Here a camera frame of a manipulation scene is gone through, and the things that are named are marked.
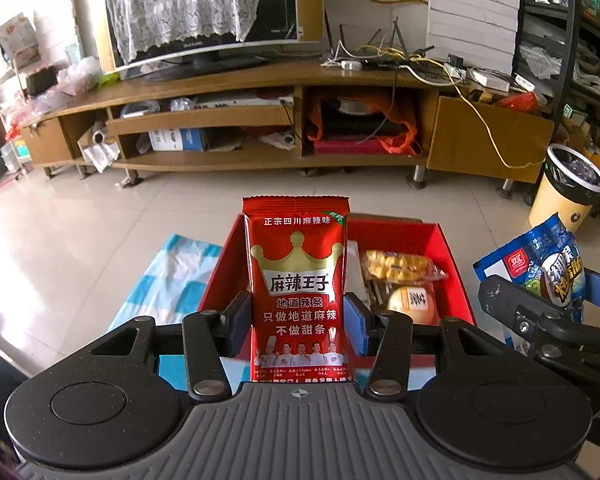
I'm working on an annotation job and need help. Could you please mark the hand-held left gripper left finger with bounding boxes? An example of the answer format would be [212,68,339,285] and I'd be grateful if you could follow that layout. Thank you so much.
[82,290,253,397]

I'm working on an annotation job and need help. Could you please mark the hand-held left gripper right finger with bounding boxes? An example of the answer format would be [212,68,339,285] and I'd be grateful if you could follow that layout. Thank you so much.
[344,292,511,397]

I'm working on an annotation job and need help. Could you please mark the blue snack packet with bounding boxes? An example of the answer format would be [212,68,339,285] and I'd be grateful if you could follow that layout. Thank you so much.
[472,212,588,358]

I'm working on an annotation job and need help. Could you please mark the round bun packet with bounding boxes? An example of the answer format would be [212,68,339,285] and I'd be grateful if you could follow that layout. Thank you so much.
[385,285,440,326]

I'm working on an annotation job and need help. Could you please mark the red snack packet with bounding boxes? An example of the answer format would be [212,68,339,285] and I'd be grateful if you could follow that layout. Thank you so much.
[242,196,353,383]

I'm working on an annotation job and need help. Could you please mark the red cardboard box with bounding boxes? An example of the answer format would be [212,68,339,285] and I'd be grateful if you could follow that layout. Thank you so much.
[197,212,478,361]

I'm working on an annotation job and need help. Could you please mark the white snack packet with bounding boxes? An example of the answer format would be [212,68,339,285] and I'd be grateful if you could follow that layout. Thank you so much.
[344,240,373,311]

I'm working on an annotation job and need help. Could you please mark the yellow snack packet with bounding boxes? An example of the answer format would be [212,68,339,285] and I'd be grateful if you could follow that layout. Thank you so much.
[360,250,448,283]

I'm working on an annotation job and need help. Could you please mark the blue white checkered sheet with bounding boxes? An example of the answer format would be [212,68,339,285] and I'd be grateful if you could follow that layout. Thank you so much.
[130,232,438,393]

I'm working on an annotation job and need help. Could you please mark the yellow trash bin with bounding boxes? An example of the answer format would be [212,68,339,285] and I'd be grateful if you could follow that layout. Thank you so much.
[527,143,600,233]

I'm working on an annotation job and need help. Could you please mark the flat red box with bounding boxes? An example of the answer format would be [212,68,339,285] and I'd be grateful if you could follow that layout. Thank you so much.
[314,139,386,156]

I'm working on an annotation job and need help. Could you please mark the orange plastic bag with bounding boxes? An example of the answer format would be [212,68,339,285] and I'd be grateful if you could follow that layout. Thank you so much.
[307,95,421,156]

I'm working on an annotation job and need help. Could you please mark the blue white carton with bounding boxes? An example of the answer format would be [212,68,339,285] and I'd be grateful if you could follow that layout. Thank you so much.
[147,127,208,152]

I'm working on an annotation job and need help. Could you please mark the wooden TV cabinet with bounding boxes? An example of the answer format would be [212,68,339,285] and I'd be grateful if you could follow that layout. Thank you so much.
[20,62,556,188]

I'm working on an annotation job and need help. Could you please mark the red plastic bag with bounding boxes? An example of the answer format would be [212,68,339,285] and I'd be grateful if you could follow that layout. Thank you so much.
[495,92,538,111]

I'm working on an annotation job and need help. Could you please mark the metal pot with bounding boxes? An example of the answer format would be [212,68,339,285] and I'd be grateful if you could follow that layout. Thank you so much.
[340,100,376,116]

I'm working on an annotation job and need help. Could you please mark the crumpled white paper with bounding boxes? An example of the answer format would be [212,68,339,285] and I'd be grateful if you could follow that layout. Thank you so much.
[82,142,121,173]

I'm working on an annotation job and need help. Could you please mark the white power strip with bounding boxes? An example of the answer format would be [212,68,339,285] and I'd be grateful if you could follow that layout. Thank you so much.
[472,67,536,93]

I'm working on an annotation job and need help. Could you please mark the black router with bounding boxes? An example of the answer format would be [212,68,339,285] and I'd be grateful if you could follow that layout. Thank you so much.
[330,17,436,68]

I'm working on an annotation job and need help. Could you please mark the black metal shelf rack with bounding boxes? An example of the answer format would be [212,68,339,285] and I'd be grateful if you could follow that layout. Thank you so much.
[512,0,600,171]

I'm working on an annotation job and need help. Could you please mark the white plastic bags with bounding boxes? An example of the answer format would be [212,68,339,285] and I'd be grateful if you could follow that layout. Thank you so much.
[55,57,103,96]

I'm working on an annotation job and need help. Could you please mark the white lace cloth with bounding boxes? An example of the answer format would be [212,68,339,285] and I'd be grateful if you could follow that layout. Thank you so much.
[102,0,261,63]

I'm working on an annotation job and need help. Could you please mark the black television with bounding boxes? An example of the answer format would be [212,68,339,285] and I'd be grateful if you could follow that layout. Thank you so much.
[102,0,326,81]

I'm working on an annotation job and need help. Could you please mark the printed carton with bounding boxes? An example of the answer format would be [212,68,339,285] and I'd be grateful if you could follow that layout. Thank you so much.
[0,12,38,68]

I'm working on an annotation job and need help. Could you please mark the yellow cable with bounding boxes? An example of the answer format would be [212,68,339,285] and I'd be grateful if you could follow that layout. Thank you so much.
[347,0,533,168]

